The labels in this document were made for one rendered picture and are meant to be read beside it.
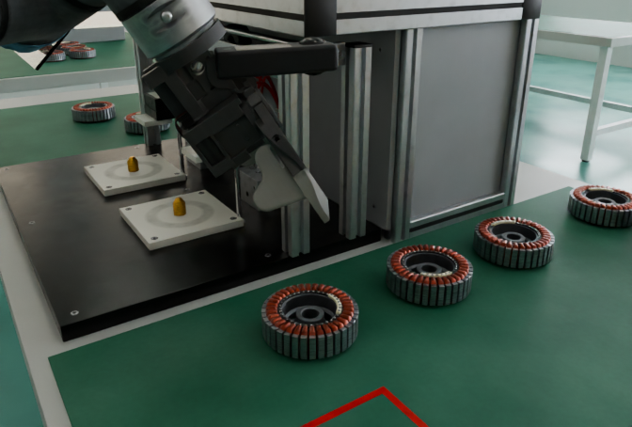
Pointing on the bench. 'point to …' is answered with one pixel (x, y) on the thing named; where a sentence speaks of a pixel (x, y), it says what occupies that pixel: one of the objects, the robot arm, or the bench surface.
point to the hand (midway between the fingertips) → (315, 189)
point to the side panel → (459, 122)
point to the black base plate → (62, 269)
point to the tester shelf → (372, 8)
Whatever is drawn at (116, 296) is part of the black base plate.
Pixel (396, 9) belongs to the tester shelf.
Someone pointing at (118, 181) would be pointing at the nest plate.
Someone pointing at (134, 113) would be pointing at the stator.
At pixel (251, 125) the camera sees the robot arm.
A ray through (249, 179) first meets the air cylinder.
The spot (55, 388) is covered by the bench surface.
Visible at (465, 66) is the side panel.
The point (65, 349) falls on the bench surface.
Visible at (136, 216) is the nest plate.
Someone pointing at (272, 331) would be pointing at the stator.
